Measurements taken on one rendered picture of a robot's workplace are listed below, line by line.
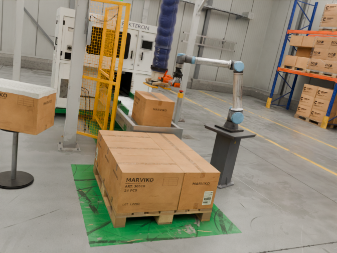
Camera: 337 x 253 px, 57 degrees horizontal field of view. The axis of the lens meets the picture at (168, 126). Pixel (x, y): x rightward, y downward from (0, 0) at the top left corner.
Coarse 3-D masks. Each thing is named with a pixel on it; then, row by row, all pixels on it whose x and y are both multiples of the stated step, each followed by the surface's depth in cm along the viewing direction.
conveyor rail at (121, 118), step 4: (100, 96) 596; (100, 100) 591; (112, 104) 501; (116, 112) 475; (120, 112) 452; (116, 116) 474; (120, 116) 453; (124, 116) 432; (116, 120) 471; (120, 120) 451; (124, 120) 432; (128, 120) 415; (120, 124) 450; (128, 124) 413; (132, 124) 399; (128, 128) 412; (132, 128) 396
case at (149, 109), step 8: (136, 96) 438; (144, 96) 409; (152, 96) 421; (160, 96) 433; (136, 104) 435; (144, 104) 399; (152, 104) 399; (160, 104) 403; (168, 104) 407; (136, 112) 432; (144, 112) 399; (152, 112) 402; (160, 112) 406; (168, 112) 410; (136, 120) 429; (144, 120) 402; (152, 120) 406; (160, 120) 410; (168, 120) 414
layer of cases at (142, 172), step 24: (120, 144) 333; (144, 144) 347; (168, 144) 363; (120, 168) 272; (144, 168) 281; (168, 168) 291; (192, 168) 302; (120, 192) 269; (144, 192) 279; (168, 192) 289; (192, 192) 299
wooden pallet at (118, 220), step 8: (96, 168) 368; (96, 176) 366; (104, 192) 322; (104, 200) 317; (112, 208) 286; (208, 208) 313; (112, 216) 284; (120, 216) 276; (128, 216) 280; (136, 216) 283; (160, 216) 293; (168, 216) 297; (200, 216) 316; (208, 216) 316; (120, 224) 279
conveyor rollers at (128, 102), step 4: (120, 96) 601; (112, 100) 551; (124, 100) 569; (128, 100) 580; (132, 100) 584; (124, 104) 533; (128, 104) 544; (132, 104) 548; (120, 108) 503; (128, 108) 509; (128, 116) 456; (132, 120) 440; (136, 124) 424
